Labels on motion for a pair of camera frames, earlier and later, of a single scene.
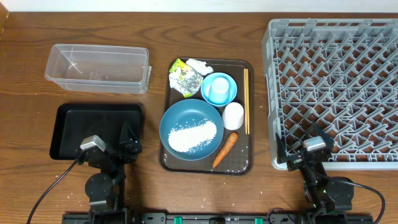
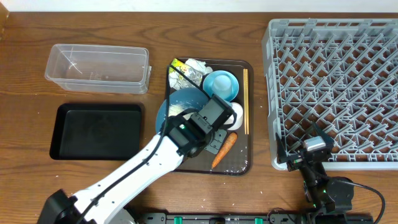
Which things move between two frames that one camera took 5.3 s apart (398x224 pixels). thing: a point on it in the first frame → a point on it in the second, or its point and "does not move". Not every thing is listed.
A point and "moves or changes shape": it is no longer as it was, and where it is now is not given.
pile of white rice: x=191 y=137 moves or changes shape
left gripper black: x=132 y=152 → x=216 y=149
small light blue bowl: x=219 y=89 does not move
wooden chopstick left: x=245 y=99 does not move
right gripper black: x=295 y=163 does not move
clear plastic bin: x=99 y=68 does not move
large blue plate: x=191 y=129 moves or changes shape
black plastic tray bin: x=75 y=122 does not move
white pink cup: x=232 y=116 does not move
